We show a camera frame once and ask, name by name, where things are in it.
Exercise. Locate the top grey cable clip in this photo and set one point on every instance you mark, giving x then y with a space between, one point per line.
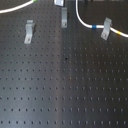
59 2

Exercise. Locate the middle grey cable clip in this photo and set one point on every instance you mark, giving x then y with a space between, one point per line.
64 18

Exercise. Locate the right grey cable clip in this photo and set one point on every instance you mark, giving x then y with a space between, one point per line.
106 28

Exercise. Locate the grey cable clip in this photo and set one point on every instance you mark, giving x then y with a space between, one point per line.
29 31
106 28
64 18
59 2

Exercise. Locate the left grey cable clip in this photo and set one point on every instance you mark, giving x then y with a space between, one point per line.
29 31

